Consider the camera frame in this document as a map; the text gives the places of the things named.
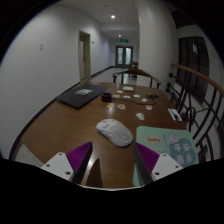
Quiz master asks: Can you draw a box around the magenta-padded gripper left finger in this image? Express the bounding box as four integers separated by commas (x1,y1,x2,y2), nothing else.
40,141,94,185

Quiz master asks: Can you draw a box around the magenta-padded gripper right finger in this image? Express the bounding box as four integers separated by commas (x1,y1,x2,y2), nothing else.
133,142,184,186

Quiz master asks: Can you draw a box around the white perforated computer mouse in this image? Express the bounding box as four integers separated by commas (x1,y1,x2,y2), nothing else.
95,118,134,148

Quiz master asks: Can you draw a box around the mint green printed mouse pad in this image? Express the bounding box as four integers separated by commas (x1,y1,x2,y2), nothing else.
132,125,200,188

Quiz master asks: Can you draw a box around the white card with pen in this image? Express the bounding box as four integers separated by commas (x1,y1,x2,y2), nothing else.
167,107,183,122

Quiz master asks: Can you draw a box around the black closed laptop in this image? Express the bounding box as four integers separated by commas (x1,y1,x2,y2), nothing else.
55,83,111,110

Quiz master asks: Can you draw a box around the small black box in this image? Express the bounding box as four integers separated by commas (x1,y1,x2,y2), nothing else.
101,92,113,103

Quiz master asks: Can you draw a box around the small white flat box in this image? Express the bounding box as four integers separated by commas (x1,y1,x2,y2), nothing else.
122,85,135,93

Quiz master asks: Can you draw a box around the black railing with wooden handrail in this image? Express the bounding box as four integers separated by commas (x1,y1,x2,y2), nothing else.
165,62,224,164

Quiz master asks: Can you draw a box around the dark wooden armchair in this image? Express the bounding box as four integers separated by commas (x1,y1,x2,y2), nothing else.
112,68,162,89

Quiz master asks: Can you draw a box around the dark framed window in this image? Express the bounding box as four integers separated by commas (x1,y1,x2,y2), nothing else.
176,36,210,104

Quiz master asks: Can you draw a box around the pale side door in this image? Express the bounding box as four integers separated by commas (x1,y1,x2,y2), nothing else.
78,30,92,82

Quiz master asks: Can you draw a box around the glazed double door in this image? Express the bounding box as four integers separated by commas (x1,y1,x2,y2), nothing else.
115,45,134,69

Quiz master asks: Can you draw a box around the black cable connector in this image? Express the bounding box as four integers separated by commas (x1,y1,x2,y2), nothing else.
147,94,160,102

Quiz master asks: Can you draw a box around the thin black cable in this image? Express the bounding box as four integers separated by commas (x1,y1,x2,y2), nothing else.
111,96,158,106

